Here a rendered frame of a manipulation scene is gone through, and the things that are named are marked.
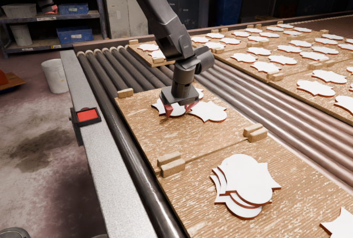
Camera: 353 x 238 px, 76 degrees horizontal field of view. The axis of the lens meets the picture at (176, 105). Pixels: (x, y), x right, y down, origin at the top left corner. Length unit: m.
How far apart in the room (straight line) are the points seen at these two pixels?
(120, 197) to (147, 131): 0.22
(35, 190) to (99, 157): 1.37
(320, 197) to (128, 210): 0.41
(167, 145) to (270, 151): 0.27
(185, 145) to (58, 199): 1.36
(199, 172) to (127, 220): 0.19
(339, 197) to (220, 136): 0.30
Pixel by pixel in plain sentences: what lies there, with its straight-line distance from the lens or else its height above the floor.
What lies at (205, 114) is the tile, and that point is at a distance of 0.74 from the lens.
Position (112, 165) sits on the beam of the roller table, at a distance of 0.62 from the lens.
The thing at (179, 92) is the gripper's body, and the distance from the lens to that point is 0.65.
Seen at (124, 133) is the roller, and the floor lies 0.92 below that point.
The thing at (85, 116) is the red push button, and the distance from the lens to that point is 0.81.
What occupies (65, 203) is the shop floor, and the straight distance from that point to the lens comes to 1.82.
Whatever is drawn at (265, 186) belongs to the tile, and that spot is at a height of 0.97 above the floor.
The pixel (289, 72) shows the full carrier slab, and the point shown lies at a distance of 1.20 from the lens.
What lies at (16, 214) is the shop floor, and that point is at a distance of 1.92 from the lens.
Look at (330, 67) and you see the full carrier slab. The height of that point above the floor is 0.94.
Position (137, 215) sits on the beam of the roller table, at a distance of 0.52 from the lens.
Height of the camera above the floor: 1.35
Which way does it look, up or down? 31 degrees down
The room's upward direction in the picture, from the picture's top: straight up
